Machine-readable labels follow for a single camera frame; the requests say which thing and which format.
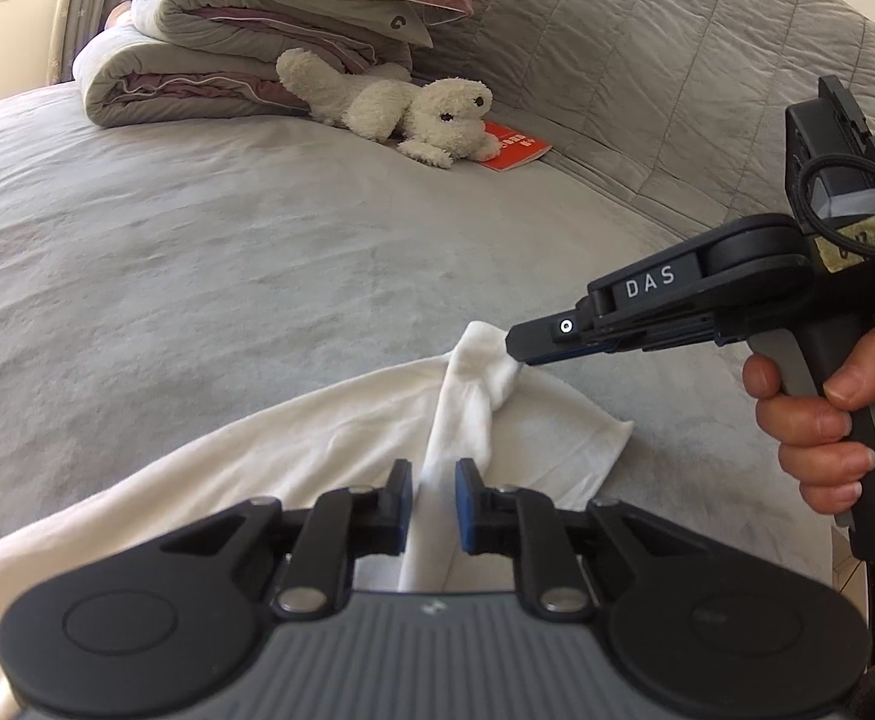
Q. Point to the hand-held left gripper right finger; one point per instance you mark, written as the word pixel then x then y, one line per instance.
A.
pixel 466 506

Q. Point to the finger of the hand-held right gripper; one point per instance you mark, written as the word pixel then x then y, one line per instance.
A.
pixel 550 334

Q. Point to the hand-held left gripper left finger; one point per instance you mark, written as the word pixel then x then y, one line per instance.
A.
pixel 406 502

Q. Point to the white long-sleeved top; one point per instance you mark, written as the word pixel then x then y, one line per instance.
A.
pixel 295 450

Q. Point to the person's right hand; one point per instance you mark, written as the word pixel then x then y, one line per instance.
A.
pixel 812 450

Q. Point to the red book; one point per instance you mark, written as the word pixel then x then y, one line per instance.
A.
pixel 516 150

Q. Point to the grey quilted headboard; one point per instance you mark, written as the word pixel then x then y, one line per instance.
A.
pixel 669 52

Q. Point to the white plush toy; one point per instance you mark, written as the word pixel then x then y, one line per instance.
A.
pixel 437 116

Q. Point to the grey bed sheet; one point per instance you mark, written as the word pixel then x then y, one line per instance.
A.
pixel 220 240

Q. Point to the grey folded quilt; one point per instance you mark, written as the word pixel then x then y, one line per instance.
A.
pixel 182 7
pixel 145 90

